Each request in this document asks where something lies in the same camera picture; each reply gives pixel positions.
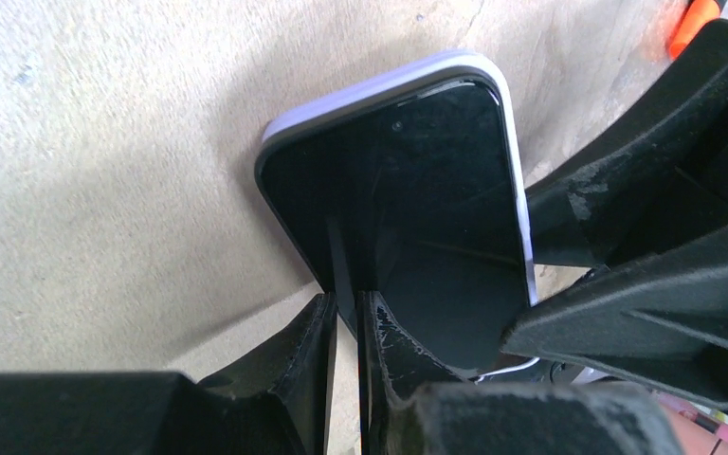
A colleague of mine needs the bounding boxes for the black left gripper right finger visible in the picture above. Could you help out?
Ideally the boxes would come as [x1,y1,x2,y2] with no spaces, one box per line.
[355,291,683,454]

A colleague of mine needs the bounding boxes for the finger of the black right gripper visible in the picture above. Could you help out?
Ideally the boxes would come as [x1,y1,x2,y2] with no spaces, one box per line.
[502,226,728,409]
[527,19,728,267]

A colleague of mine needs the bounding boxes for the lavender phone case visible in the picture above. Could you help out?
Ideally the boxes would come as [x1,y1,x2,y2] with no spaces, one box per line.
[261,49,541,381]

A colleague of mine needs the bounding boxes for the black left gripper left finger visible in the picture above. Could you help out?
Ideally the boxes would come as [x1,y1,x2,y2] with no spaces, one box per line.
[0,294,337,454]

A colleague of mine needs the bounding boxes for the black phone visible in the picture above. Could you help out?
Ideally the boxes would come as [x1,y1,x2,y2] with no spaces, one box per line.
[255,78,532,378]

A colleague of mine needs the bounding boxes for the orange marker cap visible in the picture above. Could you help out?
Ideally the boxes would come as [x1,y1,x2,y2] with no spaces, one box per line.
[667,0,726,60]

